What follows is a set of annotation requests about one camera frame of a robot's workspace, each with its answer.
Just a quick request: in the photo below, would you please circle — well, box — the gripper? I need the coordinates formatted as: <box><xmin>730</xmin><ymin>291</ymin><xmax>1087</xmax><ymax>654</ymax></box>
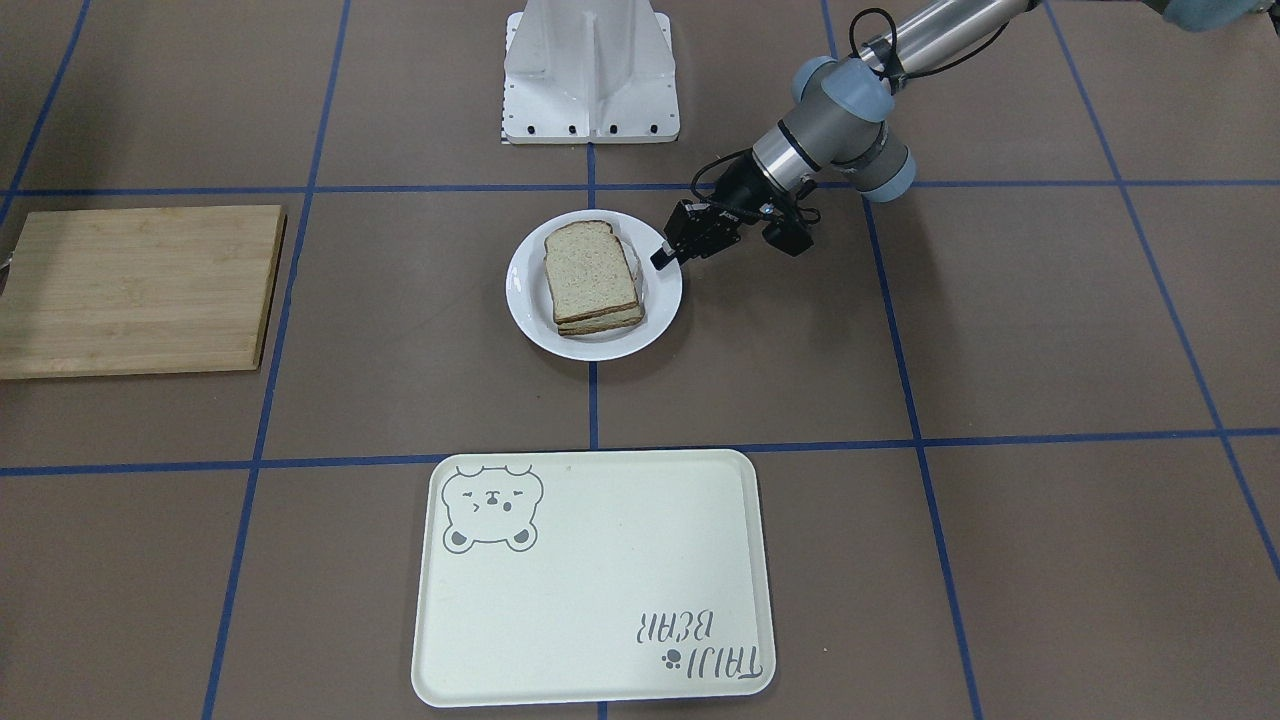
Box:
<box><xmin>650</xmin><ymin>152</ymin><xmax>801</xmax><ymax>272</ymax></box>

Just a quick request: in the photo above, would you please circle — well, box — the white bread slice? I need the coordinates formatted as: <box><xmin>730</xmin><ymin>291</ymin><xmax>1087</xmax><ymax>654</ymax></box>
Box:
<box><xmin>543</xmin><ymin>220</ymin><xmax>637</xmax><ymax>324</ymax></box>

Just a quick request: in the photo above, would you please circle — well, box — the white round plate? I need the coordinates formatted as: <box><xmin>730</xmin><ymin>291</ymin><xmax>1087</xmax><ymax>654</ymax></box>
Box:
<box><xmin>506</xmin><ymin>210</ymin><xmax>684</xmax><ymax>361</ymax></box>

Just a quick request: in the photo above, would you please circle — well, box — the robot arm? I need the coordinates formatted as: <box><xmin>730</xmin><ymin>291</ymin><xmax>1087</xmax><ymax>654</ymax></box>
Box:
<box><xmin>650</xmin><ymin>1</ymin><xmax>1036</xmax><ymax>270</ymax></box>

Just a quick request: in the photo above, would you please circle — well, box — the cream rectangular tray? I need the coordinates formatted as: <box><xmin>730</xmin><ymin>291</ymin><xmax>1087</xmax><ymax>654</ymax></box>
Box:
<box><xmin>410</xmin><ymin>448</ymin><xmax>777</xmax><ymax>708</ymax></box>

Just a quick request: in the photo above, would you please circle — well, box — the wooden cutting board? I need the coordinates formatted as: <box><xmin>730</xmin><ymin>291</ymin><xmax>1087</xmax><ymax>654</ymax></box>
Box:
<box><xmin>1</xmin><ymin>205</ymin><xmax>287</xmax><ymax>380</ymax></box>

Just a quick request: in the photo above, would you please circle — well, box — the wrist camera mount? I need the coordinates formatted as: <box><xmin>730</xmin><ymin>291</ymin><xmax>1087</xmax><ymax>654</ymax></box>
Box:
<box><xmin>760</xmin><ymin>202</ymin><xmax>822</xmax><ymax>258</ymax></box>

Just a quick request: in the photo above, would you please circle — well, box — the white camera pillar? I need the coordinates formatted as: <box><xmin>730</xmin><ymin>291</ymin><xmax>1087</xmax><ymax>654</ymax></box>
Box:
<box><xmin>500</xmin><ymin>1</ymin><xmax>681</xmax><ymax>145</ymax></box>

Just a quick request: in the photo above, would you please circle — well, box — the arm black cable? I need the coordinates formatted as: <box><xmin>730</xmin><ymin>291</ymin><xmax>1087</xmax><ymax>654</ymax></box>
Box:
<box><xmin>690</xmin><ymin>8</ymin><xmax>1011</xmax><ymax>201</ymax></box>

